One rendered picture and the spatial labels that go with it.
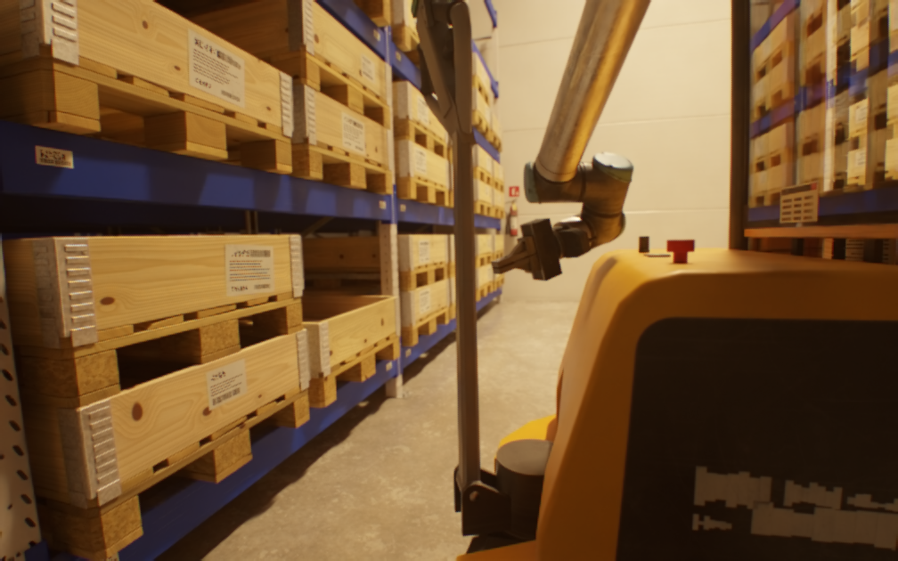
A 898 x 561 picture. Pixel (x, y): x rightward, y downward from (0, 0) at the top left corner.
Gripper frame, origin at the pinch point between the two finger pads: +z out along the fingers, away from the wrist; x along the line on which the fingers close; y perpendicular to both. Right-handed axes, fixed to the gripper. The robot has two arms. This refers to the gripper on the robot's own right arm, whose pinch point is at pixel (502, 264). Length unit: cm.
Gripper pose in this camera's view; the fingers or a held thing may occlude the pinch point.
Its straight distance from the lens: 95.6
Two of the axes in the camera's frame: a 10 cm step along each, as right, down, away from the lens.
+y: -4.5, -0.7, 8.9
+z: -8.5, 3.4, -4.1
